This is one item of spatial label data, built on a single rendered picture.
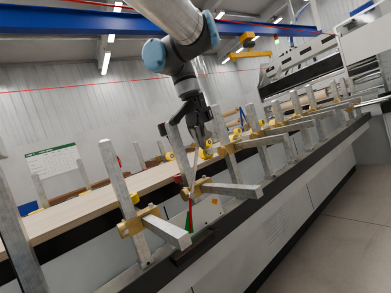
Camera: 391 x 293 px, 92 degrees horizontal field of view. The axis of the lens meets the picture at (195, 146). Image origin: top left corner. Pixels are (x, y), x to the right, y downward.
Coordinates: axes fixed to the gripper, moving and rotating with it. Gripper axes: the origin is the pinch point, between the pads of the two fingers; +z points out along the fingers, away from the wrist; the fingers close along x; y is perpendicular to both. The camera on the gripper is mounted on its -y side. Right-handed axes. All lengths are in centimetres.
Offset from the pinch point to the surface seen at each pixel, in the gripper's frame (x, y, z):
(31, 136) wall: 732, -97, -158
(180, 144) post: 6.1, -5.1, -3.3
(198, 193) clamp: 5.3, -4.7, 17.2
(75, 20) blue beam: 271, 37, -235
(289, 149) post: 6, 68, 22
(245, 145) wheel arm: -1.1, 22.1, 6.3
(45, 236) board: 26, -54, 12
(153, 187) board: 26.1, -13.8, 11.9
